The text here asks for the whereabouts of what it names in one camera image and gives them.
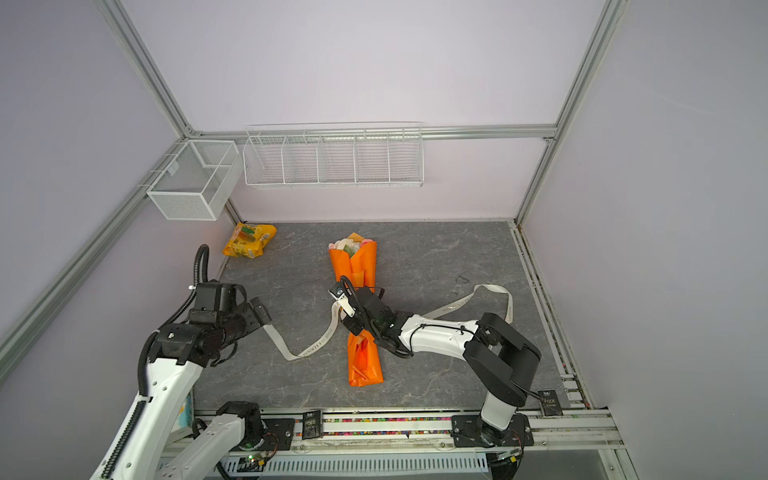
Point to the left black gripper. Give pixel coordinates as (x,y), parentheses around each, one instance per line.
(246,310)

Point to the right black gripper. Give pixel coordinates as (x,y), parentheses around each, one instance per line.
(352,326)

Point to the cream printed ribbon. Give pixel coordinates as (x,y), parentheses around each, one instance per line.
(336,316)

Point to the orange wrapping paper sheet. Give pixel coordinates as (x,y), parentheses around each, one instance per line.
(353,260)

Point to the cream fake rose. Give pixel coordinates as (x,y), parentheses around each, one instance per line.
(347,245)

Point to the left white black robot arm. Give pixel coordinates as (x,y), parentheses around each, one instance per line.
(172,360)

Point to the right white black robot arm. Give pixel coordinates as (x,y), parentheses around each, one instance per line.
(503,359)

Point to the yellow snack bag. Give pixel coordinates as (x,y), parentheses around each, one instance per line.
(249,241)

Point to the colourful tissue pack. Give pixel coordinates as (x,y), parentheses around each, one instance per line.
(185,415)

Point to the white mesh box basket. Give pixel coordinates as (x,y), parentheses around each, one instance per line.
(198,180)

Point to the black labelled box right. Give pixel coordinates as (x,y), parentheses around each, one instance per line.
(549,402)

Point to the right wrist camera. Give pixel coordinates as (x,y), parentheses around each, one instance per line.
(339,292)

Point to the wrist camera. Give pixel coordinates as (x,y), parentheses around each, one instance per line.
(218,296)
(339,292)

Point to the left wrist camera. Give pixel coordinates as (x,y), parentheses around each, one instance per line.
(218,296)

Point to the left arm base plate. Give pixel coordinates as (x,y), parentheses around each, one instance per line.
(273,435)

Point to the black box on rail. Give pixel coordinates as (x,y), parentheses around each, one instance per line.
(312,425)

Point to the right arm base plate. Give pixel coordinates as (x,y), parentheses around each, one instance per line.
(470,431)

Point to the white wire shelf basket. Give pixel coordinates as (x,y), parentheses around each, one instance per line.
(334,154)

